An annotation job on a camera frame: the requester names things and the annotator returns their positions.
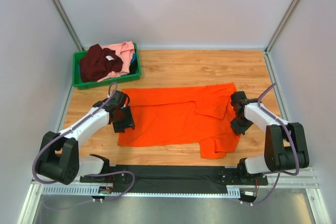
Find green plastic bin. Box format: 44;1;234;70
72;43;142;90

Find left aluminium frame post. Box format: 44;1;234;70
51;0;84;51

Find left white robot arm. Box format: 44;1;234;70
32;90;135;185

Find grey slotted cable duct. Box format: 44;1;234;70
41;185;254;199

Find blue t shirt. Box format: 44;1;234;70
130;53;137;65

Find maroon t shirt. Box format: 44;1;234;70
79;44;123;82

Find right aluminium frame post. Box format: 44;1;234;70
264;0;317;52

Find aluminium frame post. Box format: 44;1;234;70
51;0;84;51
264;0;317;52

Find orange t shirt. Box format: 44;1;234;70
118;83;240;159

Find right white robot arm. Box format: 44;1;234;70
230;91;309;176

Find pink t shirt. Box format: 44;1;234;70
98;41;135;82

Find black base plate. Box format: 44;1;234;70
80;164;268;194

